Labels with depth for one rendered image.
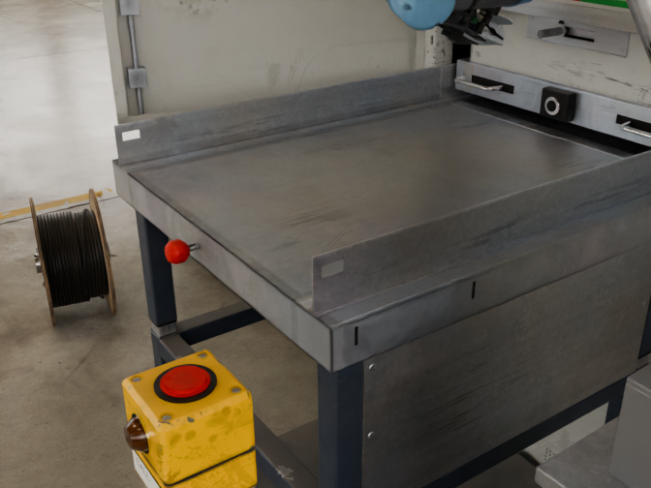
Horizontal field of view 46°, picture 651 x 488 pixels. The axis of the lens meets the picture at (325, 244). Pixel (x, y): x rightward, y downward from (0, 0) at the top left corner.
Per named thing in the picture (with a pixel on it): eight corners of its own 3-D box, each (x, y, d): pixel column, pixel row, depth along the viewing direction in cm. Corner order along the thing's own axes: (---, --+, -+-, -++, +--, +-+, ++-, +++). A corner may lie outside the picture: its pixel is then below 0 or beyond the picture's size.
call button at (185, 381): (173, 416, 59) (171, 399, 59) (153, 390, 62) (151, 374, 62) (220, 398, 61) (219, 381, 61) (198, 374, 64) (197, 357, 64)
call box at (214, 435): (170, 530, 61) (157, 427, 56) (133, 472, 67) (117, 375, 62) (260, 488, 65) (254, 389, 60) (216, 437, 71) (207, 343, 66)
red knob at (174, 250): (173, 269, 100) (170, 247, 99) (163, 260, 103) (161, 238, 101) (204, 260, 102) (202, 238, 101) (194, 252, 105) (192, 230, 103)
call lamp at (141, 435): (136, 469, 60) (131, 434, 58) (120, 444, 62) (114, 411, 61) (153, 461, 60) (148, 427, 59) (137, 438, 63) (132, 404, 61)
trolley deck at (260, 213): (331, 375, 81) (331, 326, 78) (116, 194, 127) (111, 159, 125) (701, 221, 115) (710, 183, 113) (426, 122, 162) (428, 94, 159)
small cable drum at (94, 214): (42, 290, 259) (20, 180, 242) (108, 279, 267) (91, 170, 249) (51, 352, 226) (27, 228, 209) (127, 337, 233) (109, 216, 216)
